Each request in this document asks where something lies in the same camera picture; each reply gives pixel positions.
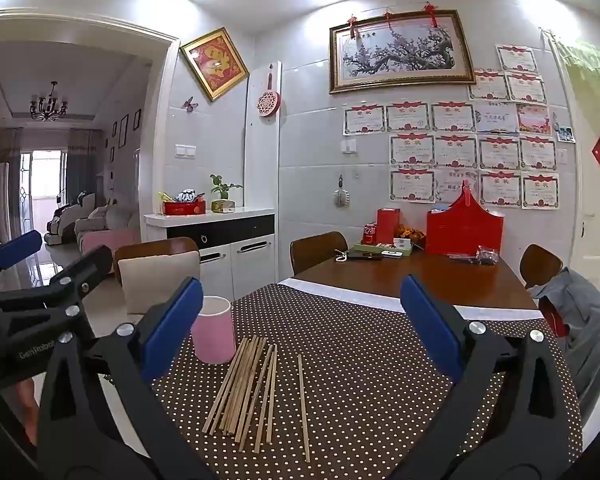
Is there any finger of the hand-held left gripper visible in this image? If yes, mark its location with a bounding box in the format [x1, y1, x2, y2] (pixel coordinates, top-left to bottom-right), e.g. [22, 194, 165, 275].
[0, 230, 44, 293]
[0, 245, 114, 337]

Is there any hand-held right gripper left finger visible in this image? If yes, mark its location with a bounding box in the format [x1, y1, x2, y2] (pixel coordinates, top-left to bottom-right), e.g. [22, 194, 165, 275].
[37, 276, 216, 480]

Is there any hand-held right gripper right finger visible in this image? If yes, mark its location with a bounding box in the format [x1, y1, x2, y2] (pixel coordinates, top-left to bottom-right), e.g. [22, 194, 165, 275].
[400, 274, 588, 480]

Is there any pink cup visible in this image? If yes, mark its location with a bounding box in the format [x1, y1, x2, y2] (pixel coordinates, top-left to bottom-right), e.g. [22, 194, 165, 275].
[190, 296, 237, 365]

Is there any bunch of wooden chopsticks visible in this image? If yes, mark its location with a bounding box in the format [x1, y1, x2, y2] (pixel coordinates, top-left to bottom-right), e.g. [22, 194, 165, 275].
[201, 336, 279, 453]

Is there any slim wooden chopstick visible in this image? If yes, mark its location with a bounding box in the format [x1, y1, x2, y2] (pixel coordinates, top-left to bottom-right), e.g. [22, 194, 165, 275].
[297, 354, 311, 463]

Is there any person's left hand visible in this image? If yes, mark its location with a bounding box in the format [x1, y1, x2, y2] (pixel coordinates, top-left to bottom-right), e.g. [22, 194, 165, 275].
[5, 377, 42, 448]

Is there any sofa with pink cover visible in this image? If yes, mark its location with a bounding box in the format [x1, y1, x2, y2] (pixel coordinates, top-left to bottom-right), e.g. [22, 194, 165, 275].
[74, 202, 141, 256]

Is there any grey massage chair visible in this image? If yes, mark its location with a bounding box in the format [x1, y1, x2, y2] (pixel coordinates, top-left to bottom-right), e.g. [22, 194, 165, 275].
[44, 192, 96, 247]

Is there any beige cushion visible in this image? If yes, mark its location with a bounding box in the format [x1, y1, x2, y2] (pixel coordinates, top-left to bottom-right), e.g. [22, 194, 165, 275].
[117, 250, 202, 317]

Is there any wooden chair with cushion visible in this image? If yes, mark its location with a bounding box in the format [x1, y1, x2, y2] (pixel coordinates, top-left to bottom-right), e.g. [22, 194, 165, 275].
[112, 236, 202, 321]

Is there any brown polka dot tablecloth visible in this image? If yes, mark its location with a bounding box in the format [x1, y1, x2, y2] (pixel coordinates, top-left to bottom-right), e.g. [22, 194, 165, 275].
[150, 282, 583, 480]

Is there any grey window curtain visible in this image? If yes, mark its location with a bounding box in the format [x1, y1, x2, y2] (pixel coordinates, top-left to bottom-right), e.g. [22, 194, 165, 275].
[66, 129, 103, 198]
[0, 129, 23, 241]

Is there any black plastic packet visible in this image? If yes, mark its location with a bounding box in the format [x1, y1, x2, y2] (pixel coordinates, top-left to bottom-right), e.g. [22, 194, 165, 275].
[472, 245, 501, 265]

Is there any white sideboard cabinet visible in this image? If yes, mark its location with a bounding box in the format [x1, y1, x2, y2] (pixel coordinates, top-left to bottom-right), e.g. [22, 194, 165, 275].
[144, 205, 277, 301]

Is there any green tray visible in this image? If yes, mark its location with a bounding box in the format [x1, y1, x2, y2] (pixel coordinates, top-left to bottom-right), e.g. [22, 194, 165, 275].
[352, 241, 413, 258]

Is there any red gift bag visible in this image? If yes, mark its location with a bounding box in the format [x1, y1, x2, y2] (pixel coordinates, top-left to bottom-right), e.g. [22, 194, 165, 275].
[425, 185, 505, 256]

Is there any red basket on counter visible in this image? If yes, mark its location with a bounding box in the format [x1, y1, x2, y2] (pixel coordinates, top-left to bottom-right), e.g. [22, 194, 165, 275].
[162, 199, 207, 216]

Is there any tall red box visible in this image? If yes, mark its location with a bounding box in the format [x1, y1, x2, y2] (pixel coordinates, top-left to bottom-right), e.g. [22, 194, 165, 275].
[377, 207, 401, 246]

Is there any red cloth item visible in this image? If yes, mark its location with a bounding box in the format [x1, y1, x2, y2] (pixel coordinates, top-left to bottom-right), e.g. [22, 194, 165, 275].
[542, 300, 571, 338]

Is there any brown wooden chair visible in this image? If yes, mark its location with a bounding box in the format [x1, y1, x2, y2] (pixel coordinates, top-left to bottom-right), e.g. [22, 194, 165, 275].
[289, 231, 349, 277]
[519, 243, 565, 291]

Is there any black chandelier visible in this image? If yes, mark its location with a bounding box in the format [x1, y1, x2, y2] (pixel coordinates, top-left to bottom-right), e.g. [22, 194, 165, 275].
[29, 80, 70, 122]

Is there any small potted plant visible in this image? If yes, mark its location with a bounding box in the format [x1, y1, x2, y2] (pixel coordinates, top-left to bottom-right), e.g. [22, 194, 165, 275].
[209, 174, 244, 212]

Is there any grey jacket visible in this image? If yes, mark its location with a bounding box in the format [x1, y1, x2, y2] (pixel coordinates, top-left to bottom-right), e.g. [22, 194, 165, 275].
[527, 267, 600, 428]

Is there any group of award certificates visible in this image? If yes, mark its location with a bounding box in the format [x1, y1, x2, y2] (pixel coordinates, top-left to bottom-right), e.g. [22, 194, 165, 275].
[342, 44, 561, 210]

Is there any red gold framed picture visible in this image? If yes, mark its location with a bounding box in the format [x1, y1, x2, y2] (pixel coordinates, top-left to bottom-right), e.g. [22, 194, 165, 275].
[179, 26, 251, 103]

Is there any pink round hanging ornament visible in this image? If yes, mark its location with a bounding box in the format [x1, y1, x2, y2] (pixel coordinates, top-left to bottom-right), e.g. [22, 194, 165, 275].
[256, 64, 282, 119]

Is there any framed plum blossom painting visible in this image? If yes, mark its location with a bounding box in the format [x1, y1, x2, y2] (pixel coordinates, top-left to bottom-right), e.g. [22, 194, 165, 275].
[328, 9, 477, 95]

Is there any pale yellow door curtain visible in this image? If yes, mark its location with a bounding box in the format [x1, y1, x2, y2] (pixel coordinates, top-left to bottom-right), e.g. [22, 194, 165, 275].
[550, 30, 600, 111]

